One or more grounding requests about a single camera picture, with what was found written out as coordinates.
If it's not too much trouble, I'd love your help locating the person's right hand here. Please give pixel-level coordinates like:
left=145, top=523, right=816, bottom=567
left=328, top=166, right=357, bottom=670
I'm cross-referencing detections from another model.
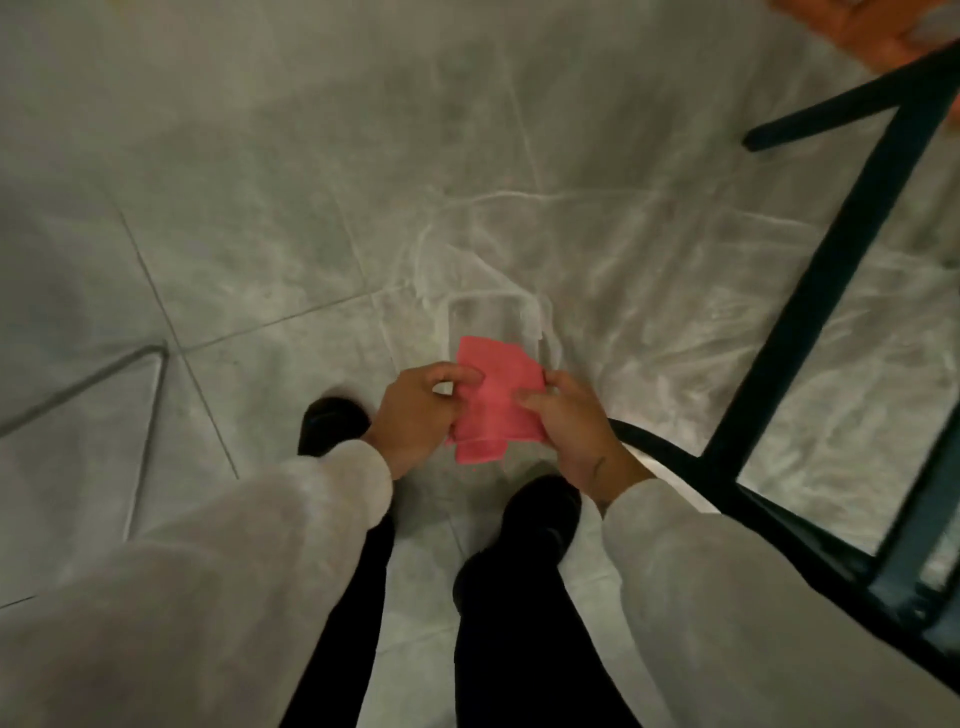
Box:
left=517, top=369, right=640, bottom=519

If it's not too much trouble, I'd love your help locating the person's left hand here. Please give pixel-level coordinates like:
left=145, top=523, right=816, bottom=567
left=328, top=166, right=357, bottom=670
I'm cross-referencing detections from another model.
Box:
left=366, top=362, right=486, bottom=482

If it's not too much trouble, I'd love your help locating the pink cleaning cloth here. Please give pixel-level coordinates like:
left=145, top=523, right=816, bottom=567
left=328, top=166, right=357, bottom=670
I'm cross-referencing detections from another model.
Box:
left=447, top=335, right=548, bottom=466

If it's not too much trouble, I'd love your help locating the transparent phone case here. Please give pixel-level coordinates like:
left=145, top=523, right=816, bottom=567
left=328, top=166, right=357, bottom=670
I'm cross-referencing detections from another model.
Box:
left=447, top=291, right=557, bottom=393

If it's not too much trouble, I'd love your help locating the person's right forearm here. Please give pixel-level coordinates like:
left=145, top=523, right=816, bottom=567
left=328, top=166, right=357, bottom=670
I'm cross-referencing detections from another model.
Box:
left=600, top=476, right=960, bottom=728

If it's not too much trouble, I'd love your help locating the person's left forearm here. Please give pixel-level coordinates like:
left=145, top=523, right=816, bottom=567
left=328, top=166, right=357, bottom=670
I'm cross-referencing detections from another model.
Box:
left=0, top=438, right=396, bottom=728

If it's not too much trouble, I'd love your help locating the person's right black shoe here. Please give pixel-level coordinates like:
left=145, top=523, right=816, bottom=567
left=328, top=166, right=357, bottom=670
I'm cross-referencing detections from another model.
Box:
left=453, top=473, right=584, bottom=605

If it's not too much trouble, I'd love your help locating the person's black shoe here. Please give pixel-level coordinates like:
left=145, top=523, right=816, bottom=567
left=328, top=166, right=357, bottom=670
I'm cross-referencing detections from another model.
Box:
left=297, top=396, right=373, bottom=458
left=453, top=473, right=584, bottom=605

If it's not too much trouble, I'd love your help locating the person's left black shoe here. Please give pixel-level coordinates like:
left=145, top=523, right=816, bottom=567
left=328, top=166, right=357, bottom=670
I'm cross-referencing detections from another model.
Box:
left=297, top=396, right=373, bottom=458

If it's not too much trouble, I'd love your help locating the person's right leg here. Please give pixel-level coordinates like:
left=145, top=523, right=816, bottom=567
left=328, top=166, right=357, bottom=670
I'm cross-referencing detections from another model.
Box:
left=453, top=551, right=643, bottom=728

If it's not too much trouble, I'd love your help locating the person's leg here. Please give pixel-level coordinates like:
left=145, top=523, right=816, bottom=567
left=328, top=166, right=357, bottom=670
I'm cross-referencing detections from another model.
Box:
left=280, top=513, right=397, bottom=728
left=453, top=551, right=643, bottom=728

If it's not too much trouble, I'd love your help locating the person's left leg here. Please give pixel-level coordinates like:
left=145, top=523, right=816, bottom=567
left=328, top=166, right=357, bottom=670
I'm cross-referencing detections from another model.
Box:
left=280, top=513, right=397, bottom=728

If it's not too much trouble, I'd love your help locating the orange chair seat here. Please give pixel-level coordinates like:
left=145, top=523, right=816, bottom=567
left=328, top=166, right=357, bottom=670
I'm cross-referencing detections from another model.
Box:
left=766, top=0, right=960, bottom=75

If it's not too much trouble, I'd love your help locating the black metal chair frame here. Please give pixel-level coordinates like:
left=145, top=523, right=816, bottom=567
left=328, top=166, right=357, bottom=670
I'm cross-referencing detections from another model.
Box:
left=606, top=43, right=960, bottom=695

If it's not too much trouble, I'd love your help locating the thin grey metal frame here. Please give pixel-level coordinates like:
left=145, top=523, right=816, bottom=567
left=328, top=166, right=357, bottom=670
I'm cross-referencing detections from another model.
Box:
left=0, top=342, right=171, bottom=543

